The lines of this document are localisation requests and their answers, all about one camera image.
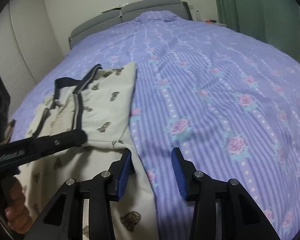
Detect white bear-print polo shirt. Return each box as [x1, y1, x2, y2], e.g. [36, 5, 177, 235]
[18, 62, 159, 239]

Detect person's left hand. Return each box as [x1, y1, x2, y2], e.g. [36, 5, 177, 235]
[0, 177, 33, 235]

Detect brown patterned folded garment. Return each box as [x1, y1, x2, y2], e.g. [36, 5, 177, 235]
[3, 119, 16, 144]

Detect purple floral bed cover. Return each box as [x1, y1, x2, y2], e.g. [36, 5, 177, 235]
[12, 11, 300, 239]

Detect white louvred wardrobe doors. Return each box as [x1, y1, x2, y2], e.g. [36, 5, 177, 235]
[0, 0, 64, 115]

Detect white bedside table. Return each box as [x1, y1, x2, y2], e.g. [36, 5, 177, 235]
[206, 21, 227, 27]

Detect papers on headboard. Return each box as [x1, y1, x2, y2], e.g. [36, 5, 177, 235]
[102, 3, 129, 14]

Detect grey padded headboard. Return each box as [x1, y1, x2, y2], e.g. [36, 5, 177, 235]
[68, 0, 193, 49]

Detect green curtain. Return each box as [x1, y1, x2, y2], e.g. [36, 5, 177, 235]
[216, 0, 300, 63]

